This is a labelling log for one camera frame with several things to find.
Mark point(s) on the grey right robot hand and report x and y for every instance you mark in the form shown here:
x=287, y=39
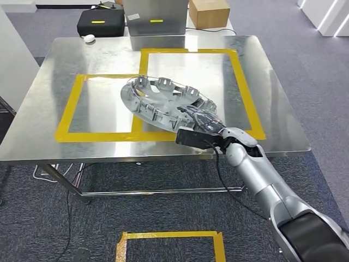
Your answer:
x=207, y=121

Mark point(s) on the silver plastic hubcap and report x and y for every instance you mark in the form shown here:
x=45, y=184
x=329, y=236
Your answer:
x=157, y=105

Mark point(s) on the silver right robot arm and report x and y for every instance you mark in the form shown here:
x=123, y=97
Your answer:
x=258, y=173

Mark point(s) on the stainless steel workbench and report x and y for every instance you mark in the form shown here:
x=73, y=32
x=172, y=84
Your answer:
x=272, y=108

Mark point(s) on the brown cardboard box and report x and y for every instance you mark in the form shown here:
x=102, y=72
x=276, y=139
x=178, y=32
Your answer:
x=209, y=12

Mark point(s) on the silver metal box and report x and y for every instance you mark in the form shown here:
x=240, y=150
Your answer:
x=155, y=16

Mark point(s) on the black case with yellow label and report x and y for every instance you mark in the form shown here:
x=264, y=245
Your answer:
x=101, y=23

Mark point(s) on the black yellow hand tool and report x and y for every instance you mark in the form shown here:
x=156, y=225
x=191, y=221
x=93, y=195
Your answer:
x=106, y=6

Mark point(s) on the small white round device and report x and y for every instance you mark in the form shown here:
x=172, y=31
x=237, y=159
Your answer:
x=89, y=38

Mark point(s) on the white block with light strips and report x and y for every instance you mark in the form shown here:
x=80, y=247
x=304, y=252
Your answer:
x=322, y=14

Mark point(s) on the white power strip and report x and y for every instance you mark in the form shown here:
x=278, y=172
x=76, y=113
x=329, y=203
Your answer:
x=49, y=170

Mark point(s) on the white table with metal legs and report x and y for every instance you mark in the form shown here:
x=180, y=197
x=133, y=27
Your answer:
x=16, y=65

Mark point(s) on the black right wrist camera bracket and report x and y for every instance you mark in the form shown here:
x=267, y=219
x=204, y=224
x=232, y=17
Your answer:
x=188, y=137

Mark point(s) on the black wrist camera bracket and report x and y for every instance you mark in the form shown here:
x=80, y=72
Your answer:
x=81, y=255
x=188, y=137

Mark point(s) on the black left wrist camera bracket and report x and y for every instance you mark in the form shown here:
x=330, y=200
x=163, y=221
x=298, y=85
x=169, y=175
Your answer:
x=81, y=255

